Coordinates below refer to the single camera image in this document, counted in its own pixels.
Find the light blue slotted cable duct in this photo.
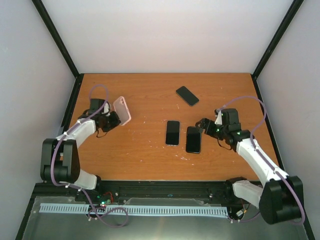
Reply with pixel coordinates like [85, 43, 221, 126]
[38, 203, 228, 218]

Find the left black frame post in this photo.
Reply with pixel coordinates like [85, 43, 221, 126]
[31, 0, 81, 79]

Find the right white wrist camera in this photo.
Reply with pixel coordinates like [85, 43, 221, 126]
[214, 109, 223, 125]

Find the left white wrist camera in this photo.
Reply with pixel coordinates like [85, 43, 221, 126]
[101, 102, 111, 116]

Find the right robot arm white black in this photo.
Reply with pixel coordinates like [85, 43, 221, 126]
[195, 108, 306, 225]

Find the black phone case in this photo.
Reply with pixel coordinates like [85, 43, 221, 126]
[185, 125, 202, 155]

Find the right black frame post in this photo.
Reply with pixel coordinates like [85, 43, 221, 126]
[251, 0, 305, 78]

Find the black smartphone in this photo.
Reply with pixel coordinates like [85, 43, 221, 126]
[185, 126, 202, 154]
[175, 86, 199, 107]

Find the black frame post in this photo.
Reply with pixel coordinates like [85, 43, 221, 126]
[251, 0, 305, 78]
[31, 0, 81, 79]

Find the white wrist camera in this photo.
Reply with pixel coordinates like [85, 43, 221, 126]
[101, 102, 111, 116]
[214, 109, 223, 125]

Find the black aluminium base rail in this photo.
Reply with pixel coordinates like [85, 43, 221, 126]
[32, 179, 301, 208]

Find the pink translucent phone case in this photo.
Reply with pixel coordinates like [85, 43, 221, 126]
[113, 96, 132, 126]

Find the metal base plate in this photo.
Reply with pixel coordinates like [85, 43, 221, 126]
[21, 197, 308, 240]

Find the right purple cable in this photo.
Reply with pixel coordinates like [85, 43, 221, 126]
[216, 96, 306, 225]

